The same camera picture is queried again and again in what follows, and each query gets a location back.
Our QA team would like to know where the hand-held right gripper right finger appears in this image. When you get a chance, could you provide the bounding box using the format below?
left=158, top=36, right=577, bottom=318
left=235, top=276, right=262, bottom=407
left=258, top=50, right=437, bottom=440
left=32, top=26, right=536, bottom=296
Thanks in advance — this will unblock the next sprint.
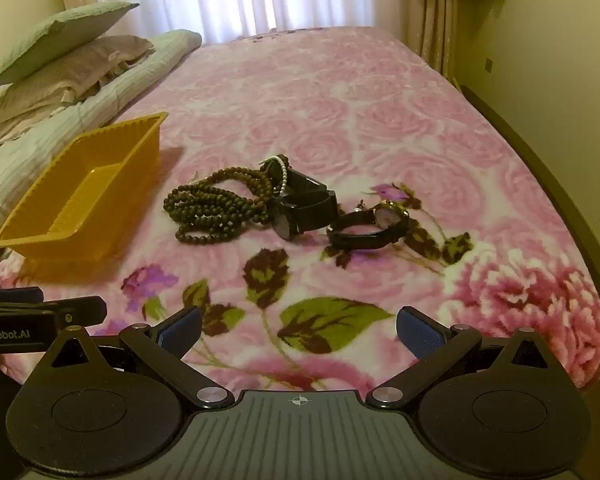
left=366, top=306, right=563, bottom=409

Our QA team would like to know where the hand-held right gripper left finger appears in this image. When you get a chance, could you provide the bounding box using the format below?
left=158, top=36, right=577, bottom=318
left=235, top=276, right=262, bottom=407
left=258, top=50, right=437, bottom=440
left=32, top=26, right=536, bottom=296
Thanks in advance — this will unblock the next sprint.
left=42, top=306, right=236, bottom=409

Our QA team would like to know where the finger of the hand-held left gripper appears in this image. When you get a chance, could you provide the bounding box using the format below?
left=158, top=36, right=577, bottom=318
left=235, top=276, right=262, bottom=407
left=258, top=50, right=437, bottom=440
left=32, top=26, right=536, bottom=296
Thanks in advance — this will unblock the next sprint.
left=0, top=296, right=108, bottom=328
left=0, top=287, right=44, bottom=303

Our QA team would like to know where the yellow plastic tray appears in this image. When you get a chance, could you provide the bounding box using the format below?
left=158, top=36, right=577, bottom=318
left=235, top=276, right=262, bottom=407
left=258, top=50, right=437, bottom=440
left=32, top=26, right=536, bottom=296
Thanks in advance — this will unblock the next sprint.
left=0, top=112, right=169, bottom=265

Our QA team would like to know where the gold case wristwatch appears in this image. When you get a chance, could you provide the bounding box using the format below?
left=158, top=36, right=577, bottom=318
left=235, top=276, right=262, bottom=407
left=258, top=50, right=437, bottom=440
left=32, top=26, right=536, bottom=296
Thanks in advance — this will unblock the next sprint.
left=326, top=200, right=411, bottom=251

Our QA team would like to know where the brown wooden bead necklace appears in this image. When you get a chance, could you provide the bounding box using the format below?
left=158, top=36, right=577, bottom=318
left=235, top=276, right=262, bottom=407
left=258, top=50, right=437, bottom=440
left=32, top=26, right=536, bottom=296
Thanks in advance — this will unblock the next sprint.
left=162, top=166, right=277, bottom=246

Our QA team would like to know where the large black wristwatch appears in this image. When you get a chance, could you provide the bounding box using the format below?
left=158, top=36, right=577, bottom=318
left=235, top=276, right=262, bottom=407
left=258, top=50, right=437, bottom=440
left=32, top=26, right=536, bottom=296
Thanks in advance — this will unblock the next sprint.
left=271, top=190, right=340, bottom=240

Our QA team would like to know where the white pearl bracelet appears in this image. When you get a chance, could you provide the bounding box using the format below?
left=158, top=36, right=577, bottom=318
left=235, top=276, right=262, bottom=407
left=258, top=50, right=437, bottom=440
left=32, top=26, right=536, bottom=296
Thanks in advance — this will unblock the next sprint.
left=258, top=156, right=289, bottom=197

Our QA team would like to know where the black band wristwatch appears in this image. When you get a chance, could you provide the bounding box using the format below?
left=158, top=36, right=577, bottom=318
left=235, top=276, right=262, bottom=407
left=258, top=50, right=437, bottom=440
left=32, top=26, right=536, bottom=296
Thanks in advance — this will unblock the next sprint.
left=276, top=154, right=329, bottom=196

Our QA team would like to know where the folded pale green quilt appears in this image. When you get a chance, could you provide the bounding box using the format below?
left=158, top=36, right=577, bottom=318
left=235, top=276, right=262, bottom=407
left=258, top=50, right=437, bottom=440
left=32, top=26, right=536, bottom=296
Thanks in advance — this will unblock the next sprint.
left=0, top=29, right=203, bottom=281

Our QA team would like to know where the green pillow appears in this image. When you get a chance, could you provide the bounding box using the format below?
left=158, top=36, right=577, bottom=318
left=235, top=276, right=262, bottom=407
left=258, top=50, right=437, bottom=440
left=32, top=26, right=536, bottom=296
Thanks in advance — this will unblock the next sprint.
left=0, top=1, right=141, bottom=95

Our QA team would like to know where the beige striped drape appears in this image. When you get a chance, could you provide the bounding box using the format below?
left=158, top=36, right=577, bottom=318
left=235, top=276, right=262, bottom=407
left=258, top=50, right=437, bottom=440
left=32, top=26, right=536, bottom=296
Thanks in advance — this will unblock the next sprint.
left=405, top=0, right=464, bottom=79

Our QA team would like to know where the dark wooden bed frame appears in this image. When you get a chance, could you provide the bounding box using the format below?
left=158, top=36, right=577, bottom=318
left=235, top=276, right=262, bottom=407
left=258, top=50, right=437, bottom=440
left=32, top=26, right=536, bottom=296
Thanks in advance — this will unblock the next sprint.
left=452, top=76, right=600, bottom=313

